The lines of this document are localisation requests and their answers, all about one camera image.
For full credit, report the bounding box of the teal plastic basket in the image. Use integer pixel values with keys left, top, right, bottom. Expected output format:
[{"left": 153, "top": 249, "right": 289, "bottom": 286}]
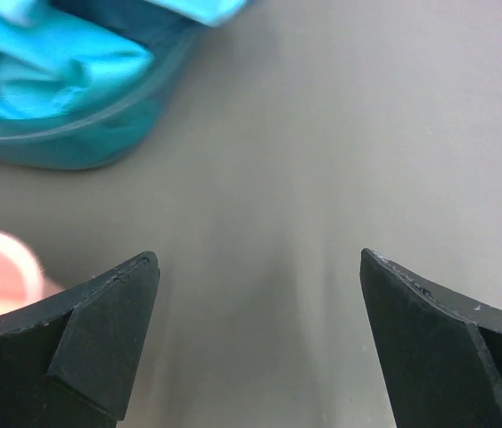
[{"left": 0, "top": 26, "right": 207, "bottom": 172}]

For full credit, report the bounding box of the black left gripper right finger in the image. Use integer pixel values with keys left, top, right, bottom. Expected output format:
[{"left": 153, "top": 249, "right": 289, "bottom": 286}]
[{"left": 360, "top": 249, "right": 502, "bottom": 428}]

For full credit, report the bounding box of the cyan t shirt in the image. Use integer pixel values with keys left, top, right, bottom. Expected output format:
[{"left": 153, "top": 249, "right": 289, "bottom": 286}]
[{"left": 0, "top": 1, "right": 247, "bottom": 119}]

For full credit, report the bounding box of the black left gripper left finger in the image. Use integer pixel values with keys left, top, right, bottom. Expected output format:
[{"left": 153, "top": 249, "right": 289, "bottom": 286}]
[{"left": 0, "top": 251, "right": 160, "bottom": 428}]

